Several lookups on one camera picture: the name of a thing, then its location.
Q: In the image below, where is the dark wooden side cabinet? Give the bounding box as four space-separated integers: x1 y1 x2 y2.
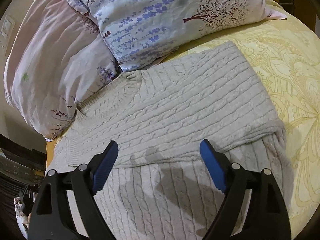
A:
1 135 47 239

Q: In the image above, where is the floral pink blue pillow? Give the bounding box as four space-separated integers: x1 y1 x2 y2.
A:
3 0 286 140

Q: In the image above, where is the yellow floral bed sheet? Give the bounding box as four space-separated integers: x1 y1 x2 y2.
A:
169 15 319 237

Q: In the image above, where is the grey cable knit sweater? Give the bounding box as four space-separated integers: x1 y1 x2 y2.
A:
50 41 293 239

